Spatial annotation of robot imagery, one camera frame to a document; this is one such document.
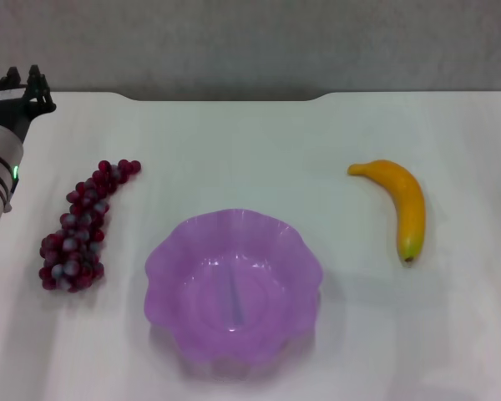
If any red grape bunch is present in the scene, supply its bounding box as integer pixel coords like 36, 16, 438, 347
38, 159, 142, 293

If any yellow banana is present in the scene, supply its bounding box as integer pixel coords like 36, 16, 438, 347
347, 159, 427, 268

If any purple wavy plastic plate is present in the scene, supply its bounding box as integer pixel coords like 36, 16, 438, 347
144, 210, 325, 379

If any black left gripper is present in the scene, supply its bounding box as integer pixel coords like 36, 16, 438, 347
0, 63, 58, 144

